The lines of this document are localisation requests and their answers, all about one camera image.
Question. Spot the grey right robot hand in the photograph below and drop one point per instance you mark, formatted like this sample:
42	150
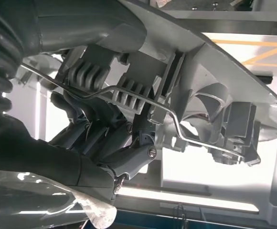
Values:
57	164

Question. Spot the clear plastic film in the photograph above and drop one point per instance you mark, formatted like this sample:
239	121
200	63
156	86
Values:
33	202

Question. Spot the long light fixture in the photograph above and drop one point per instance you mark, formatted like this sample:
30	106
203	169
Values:
188	199

